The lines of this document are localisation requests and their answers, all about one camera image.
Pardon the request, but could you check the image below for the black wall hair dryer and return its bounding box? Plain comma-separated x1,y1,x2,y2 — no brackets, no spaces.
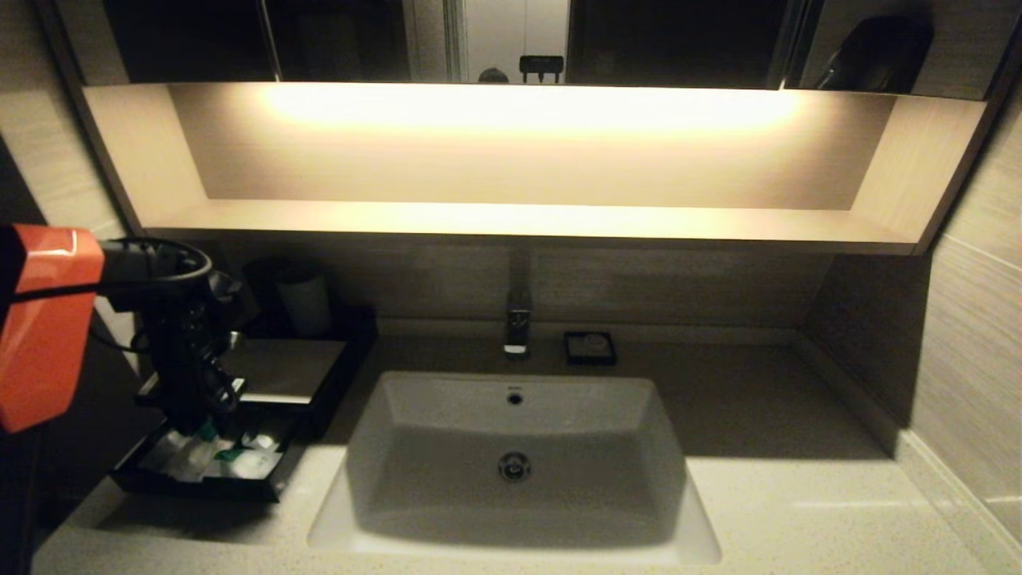
814,14,935,94

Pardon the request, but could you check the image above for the small black device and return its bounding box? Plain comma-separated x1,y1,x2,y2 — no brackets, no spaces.
520,55,564,84

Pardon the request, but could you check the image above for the grey plastic cup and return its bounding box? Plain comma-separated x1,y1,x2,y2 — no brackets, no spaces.
275,268,331,338

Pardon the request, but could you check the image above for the white sachet green cap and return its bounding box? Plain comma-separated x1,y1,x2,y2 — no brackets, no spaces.
209,447,287,481

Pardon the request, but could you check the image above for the white ceramic sink basin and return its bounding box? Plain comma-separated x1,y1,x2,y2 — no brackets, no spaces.
309,370,722,565

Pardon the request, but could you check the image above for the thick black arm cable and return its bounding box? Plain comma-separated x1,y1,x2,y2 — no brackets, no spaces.
16,237,215,300

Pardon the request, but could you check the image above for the black soap dish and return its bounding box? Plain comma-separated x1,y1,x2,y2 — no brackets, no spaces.
564,331,617,367

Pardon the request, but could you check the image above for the grey metal plate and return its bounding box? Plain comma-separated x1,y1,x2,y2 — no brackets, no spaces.
224,339,349,405

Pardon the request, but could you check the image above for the chrome faucet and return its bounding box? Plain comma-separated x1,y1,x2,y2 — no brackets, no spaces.
503,248,534,359

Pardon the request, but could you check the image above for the mirror cabinet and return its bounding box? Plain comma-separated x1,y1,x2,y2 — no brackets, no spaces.
48,0,1022,100

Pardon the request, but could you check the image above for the black storage box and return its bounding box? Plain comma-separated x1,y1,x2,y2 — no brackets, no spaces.
136,306,380,442

